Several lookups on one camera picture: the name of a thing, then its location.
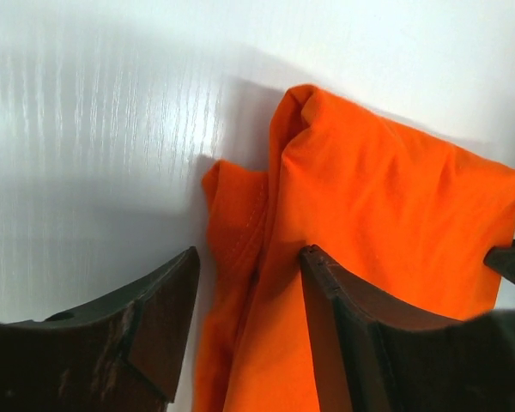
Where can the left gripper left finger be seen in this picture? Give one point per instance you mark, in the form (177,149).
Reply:
(121,352)

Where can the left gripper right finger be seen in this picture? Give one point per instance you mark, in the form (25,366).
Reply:
(374,352)

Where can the orange t shirt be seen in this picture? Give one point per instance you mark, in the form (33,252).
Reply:
(403,210)

